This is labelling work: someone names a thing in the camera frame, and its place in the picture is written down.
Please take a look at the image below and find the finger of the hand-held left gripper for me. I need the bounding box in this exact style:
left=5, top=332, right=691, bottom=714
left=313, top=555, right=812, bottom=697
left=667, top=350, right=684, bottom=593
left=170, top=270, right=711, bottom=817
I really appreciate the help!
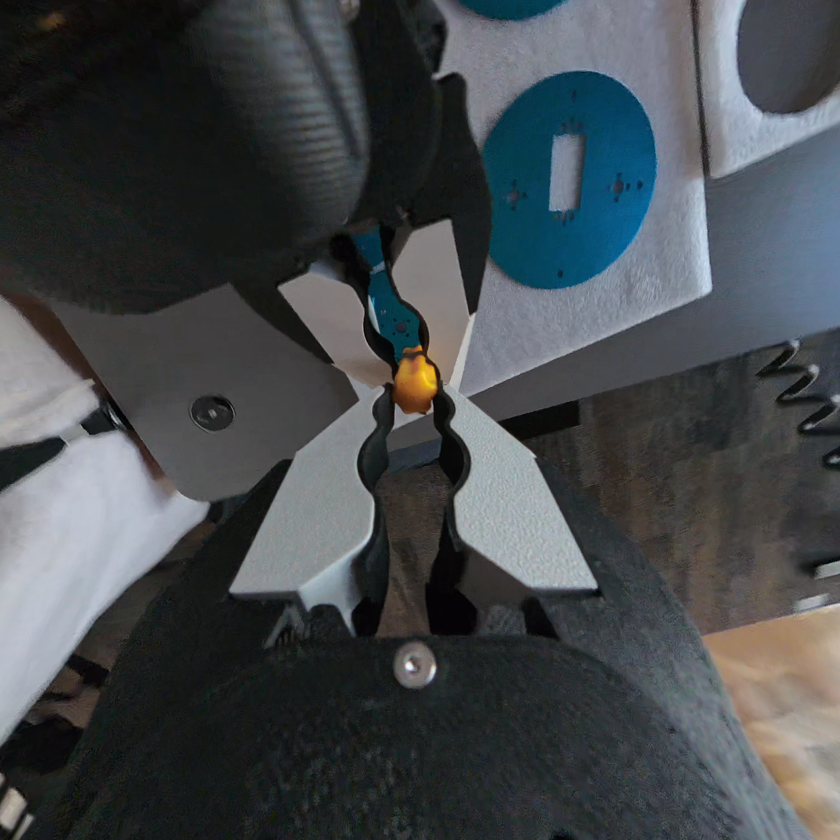
left=384, top=218, right=476, bottom=389
left=277, top=259, right=398, bottom=389

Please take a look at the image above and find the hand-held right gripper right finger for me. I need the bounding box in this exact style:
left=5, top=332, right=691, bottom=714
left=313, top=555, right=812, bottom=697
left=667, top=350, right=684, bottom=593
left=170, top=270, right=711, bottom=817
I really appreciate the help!
left=428, top=384, right=599, bottom=636

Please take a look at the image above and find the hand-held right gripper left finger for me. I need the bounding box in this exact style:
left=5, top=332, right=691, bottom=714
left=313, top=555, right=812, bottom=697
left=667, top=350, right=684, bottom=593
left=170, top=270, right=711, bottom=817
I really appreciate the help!
left=230, top=386, right=399, bottom=636

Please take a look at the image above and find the small blue perforated disc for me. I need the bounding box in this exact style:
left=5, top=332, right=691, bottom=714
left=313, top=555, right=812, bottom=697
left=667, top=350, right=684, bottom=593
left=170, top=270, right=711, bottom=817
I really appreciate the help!
left=367, top=276, right=427, bottom=362

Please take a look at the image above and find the round desk control panel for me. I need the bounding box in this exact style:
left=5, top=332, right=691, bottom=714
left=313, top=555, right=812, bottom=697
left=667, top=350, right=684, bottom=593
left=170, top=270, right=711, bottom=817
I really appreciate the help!
left=189, top=394, right=236, bottom=434

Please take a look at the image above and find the blue perforated plate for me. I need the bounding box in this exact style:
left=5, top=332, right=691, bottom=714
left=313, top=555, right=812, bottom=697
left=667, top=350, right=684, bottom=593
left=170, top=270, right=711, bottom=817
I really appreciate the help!
left=354, top=226, right=388, bottom=271

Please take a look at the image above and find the large blue disc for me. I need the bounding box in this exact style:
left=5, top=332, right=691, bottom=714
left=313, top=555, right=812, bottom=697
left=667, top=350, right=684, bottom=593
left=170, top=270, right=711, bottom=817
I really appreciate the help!
left=482, top=71, right=658, bottom=290

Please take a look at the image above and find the person's white shirt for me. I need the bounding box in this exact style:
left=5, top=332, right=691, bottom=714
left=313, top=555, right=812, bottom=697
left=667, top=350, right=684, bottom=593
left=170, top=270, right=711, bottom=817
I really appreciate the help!
left=0, top=295, right=211, bottom=746

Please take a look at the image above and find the white foam sheet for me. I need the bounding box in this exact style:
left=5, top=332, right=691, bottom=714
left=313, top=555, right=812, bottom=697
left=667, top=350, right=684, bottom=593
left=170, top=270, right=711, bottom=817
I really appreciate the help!
left=433, top=0, right=713, bottom=398

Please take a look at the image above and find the blue metal ring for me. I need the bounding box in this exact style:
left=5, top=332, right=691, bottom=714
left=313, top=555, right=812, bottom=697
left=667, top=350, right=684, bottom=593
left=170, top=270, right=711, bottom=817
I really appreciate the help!
left=456, top=0, right=571, bottom=21

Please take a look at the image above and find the black cable plug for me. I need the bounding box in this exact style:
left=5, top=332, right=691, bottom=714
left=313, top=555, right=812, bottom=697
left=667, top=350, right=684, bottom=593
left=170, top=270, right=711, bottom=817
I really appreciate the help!
left=0, top=402, right=135, bottom=493

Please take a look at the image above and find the thick coiled black cable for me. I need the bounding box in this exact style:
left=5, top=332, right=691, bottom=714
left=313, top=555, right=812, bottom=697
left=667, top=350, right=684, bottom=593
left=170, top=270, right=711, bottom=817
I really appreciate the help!
left=756, top=340, right=840, bottom=468

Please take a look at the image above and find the white foam square frame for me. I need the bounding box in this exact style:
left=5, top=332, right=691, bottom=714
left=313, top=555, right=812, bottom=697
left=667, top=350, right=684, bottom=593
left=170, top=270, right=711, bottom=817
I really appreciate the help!
left=696, top=0, right=840, bottom=179

